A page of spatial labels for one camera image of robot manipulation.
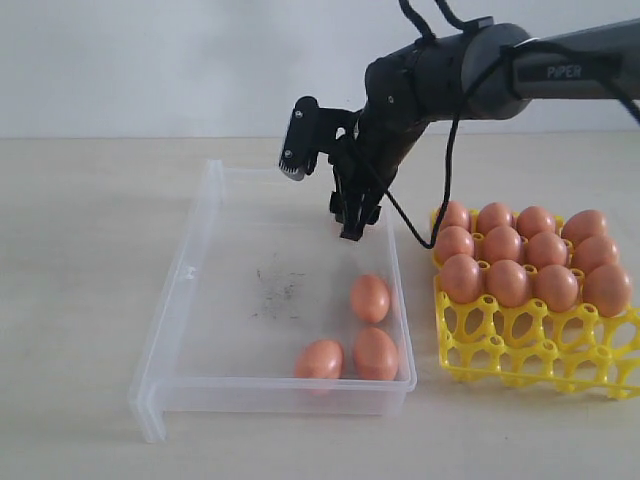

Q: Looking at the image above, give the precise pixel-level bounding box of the yellow plastic egg tray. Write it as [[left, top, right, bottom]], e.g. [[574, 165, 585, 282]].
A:
[[434, 207, 639, 399]]

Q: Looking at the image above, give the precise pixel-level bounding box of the brown egg placed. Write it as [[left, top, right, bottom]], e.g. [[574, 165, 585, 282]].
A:
[[440, 200, 471, 232], [476, 202, 513, 235], [516, 206, 556, 239]]

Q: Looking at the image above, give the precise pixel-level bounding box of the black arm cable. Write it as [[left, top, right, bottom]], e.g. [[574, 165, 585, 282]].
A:
[[349, 0, 640, 250]]

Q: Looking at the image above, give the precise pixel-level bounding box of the brown egg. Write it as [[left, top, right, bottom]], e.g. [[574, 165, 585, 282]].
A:
[[561, 209, 608, 248], [352, 326, 399, 381], [525, 231, 569, 270], [434, 225, 475, 264], [482, 225, 522, 264], [486, 259, 532, 308], [294, 339, 344, 379], [533, 264, 579, 312], [439, 254, 483, 304], [571, 235, 620, 276], [582, 264, 633, 317], [350, 274, 391, 324]]

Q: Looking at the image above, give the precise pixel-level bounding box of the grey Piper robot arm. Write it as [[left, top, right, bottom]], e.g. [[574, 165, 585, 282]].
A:
[[280, 20, 639, 240]]

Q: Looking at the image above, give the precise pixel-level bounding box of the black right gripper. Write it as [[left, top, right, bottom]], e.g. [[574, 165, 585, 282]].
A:
[[318, 107, 388, 240]]

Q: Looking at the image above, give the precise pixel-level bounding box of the clear plastic tray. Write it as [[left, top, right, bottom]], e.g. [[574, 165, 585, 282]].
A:
[[128, 160, 417, 443]]

